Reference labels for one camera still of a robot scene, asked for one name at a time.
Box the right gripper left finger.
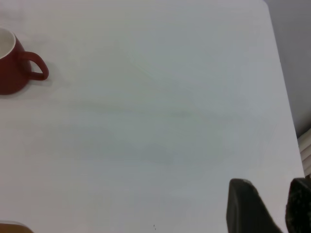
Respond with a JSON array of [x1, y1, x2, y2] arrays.
[[226, 178, 284, 233]]

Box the white slatted fixture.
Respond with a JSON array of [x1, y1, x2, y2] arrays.
[[297, 128, 311, 178]]

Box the red ceramic mug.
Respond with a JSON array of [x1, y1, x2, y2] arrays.
[[0, 28, 50, 95]]

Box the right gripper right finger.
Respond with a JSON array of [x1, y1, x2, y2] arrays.
[[285, 177, 311, 233]]

